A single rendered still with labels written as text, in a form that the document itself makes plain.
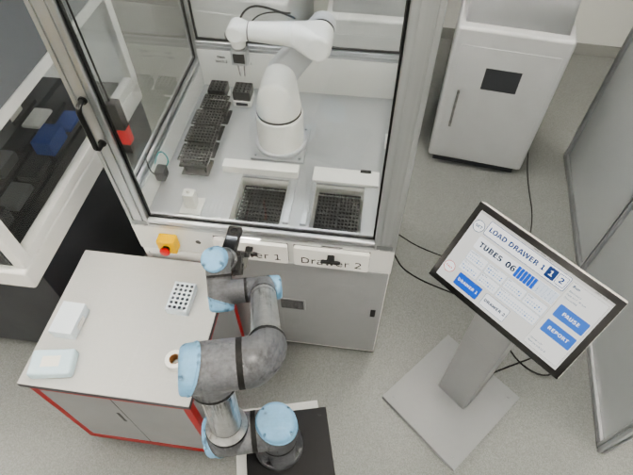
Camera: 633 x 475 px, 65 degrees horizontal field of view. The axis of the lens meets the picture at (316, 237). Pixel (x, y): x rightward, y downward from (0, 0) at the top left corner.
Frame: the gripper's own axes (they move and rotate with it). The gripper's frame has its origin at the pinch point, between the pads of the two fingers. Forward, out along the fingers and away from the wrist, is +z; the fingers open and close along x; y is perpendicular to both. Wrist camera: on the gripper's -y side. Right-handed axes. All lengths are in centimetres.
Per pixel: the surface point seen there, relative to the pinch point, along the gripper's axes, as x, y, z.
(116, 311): -48, 28, 9
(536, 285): 98, 0, -14
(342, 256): 35.9, -2.5, 12.5
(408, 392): 74, 61, 75
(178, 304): -23.8, 22.3, 8.8
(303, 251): 21.1, -3.0, 11.7
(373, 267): 48, 0, 19
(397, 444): 69, 82, 64
